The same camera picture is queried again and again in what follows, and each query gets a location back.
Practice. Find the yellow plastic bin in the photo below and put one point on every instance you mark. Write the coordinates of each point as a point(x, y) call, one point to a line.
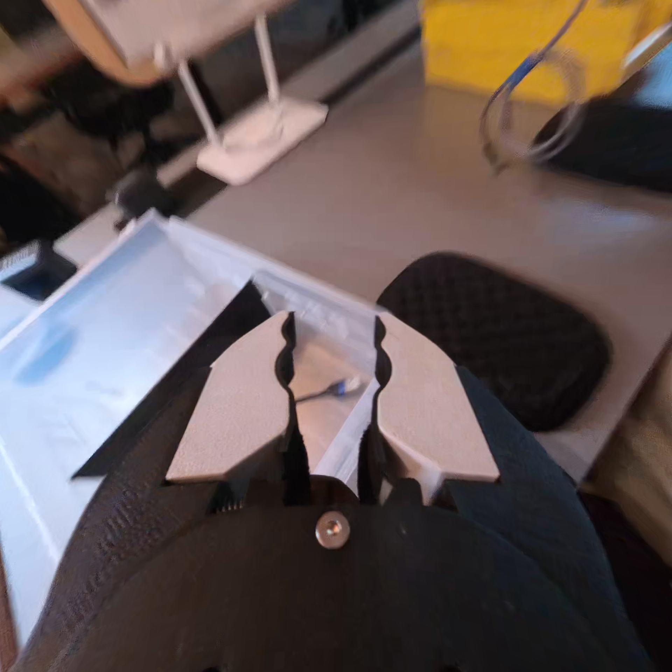
point(472, 52)

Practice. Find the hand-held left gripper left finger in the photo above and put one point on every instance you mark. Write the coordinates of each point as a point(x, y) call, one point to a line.
point(236, 414)

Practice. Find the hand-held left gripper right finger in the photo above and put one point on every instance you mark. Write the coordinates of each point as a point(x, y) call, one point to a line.
point(435, 414)

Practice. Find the grey power adapter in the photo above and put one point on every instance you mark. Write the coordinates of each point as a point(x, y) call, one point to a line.
point(141, 194)

